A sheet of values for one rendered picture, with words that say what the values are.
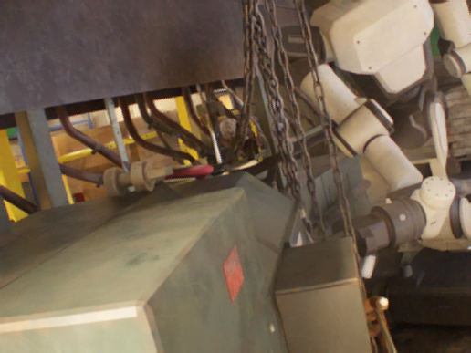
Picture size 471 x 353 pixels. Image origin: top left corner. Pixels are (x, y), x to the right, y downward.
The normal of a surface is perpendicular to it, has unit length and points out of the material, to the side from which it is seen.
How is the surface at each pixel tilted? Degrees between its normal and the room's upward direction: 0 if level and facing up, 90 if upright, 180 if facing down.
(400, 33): 114
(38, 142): 90
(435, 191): 37
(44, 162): 90
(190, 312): 90
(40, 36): 90
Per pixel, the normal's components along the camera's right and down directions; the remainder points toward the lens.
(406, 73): 0.21, 0.48
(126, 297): -0.23, -0.96
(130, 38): 0.84, -0.14
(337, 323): -0.18, 0.17
